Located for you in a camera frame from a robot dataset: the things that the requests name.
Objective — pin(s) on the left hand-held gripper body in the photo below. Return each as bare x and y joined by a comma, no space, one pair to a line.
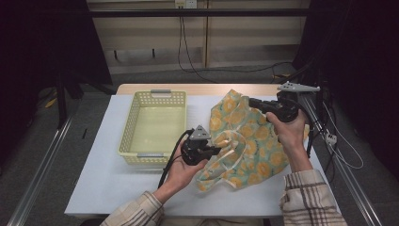
196,147

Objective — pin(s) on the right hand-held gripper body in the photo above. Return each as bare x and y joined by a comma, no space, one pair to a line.
287,106

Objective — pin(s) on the orange floral fabric bag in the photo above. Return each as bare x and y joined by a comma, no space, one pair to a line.
251,150

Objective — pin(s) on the yellow plastic basket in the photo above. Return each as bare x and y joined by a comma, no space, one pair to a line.
156,125

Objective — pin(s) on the person's right hand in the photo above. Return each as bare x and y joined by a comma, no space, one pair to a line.
291,135

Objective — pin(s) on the person's left hand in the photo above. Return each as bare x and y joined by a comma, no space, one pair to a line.
182,174

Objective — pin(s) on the white power strip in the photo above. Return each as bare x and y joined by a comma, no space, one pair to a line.
331,138

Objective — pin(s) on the white table cover sheet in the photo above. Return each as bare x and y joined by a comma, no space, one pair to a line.
103,182

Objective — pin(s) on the black metal stand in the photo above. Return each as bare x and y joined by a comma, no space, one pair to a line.
61,103

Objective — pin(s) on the yellow floor tape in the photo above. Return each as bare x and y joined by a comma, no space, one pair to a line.
51,103

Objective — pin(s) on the aluminium floor rail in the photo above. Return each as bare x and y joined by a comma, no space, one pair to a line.
354,188
40,175

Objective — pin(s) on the black horizontal frame bar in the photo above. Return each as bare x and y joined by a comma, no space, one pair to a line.
194,12

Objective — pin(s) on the white wall outlet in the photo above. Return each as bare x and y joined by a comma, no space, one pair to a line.
185,3

